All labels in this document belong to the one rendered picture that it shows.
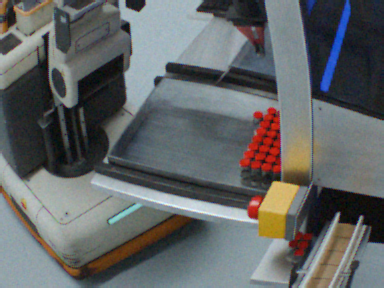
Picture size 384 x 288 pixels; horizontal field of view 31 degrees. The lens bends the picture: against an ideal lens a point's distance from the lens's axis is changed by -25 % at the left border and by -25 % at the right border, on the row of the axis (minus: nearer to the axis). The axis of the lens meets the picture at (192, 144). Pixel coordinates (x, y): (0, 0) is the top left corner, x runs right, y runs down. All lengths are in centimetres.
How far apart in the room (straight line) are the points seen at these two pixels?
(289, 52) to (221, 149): 50
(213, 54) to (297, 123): 66
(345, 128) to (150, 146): 56
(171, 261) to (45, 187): 49
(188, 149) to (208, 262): 100
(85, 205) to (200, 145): 86
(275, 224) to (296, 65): 28
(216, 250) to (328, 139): 141
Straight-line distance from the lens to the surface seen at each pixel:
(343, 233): 145
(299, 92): 131
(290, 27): 124
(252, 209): 141
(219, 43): 202
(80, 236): 246
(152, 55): 358
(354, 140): 133
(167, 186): 163
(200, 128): 177
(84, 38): 220
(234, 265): 266
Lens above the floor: 200
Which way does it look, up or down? 40 degrees down
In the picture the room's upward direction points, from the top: 7 degrees counter-clockwise
